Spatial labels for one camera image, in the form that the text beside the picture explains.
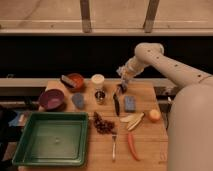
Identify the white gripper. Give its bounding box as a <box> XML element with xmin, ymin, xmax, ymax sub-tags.
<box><xmin>116</xmin><ymin>65</ymin><xmax>134</xmax><ymax>80</ymax></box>

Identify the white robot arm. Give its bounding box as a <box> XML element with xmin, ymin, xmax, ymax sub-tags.
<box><xmin>118</xmin><ymin>43</ymin><xmax>213</xmax><ymax>171</ymax></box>

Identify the orange bowl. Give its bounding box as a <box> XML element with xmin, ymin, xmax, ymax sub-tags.
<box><xmin>67</xmin><ymin>73</ymin><xmax>84</xmax><ymax>92</ymax></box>

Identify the purple bowl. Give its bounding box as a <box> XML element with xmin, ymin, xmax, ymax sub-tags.
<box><xmin>39</xmin><ymin>89</ymin><xmax>65</xmax><ymax>110</ymax></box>

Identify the blue sponge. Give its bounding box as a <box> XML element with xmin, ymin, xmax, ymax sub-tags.
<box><xmin>124</xmin><ymin>96</ymin><xmax>136</xmax><ymax>112</ymax></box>

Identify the small metal cup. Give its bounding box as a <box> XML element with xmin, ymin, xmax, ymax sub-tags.
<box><xmin>95</xmin><ymin>90</ymin><xmax>106</xmax><ymax>105</ymax></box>

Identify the yellow banana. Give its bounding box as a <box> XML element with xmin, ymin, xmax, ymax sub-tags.
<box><xmin>120</xmin><ymin>113</ymin><xmax>144</xmax><ymax>131</ymax></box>

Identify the orange fruit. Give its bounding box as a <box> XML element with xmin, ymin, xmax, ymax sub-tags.
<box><xmin>148</xmin><ymin>109</ymin><xmax>161</xmax><ymax>122</ymax></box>

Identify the blue stone-shaped object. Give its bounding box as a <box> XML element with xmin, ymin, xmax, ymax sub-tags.
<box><xmin>72</xmin><ymin>93</ymin><xmax>84</xmax><ymax>109</ymax></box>

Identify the bunch of dark grapes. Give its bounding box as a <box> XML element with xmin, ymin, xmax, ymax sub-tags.
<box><xmin>93</xmin><ymin>112</ymin><xmax>115</xmax><ymax>134</ymax></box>

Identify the dark sponge block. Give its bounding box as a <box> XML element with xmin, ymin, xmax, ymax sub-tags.
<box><xmin>61</xmin><ymin>75</ymin><xmax>77</xmax><ymax>88</ymax></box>

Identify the silver fork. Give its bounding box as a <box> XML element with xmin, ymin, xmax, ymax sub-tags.
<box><xmin>112</xmin><ymin>132</ymin><xmax>117</xmax><ymax>162</ymax></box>

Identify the orange carrot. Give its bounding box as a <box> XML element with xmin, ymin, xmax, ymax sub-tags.
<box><xmin>127</xmin><ymin>132</ymin><xmax>140</xmax><ymax>161</ymax></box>

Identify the green plastic tray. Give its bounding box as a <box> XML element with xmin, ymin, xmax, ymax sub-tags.
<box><xmin>12</xmin><ymin>112</ymin><xmax>89</xmax><ymax>167</ymax></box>

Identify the blue object on floor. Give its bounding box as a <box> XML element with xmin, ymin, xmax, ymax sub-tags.
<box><xmin>8</xmin><ymin>111</ymin><xmax>32</xmax><ymax>128</ymax></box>

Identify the black handled peeler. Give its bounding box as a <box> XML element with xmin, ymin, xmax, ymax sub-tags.
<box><xmin>113</xmin><ymin>83</ymin><xmax>127</xmax><ymax>116</ymax></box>

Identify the right metal window post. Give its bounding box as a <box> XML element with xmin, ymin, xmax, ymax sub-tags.
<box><xmin>143</xmin><ymin>0</ymin><xmax>160</xmax><ymax>33</ymax></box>

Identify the metal window post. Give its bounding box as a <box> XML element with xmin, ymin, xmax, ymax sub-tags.
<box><xmin>80</xmin><ymin>0</ymin><xmax>92</xmax><ymax>33</ymax></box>
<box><xmin>143</xmin><ymin>0</ymin><xmax>160</xmax><ymax>33</ymax></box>

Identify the left metal window post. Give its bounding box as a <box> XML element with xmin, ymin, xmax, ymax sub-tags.
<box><xmin>80</xmin><ymin>0</ymin><xmax>92</xmax><ymax>33</ymax></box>

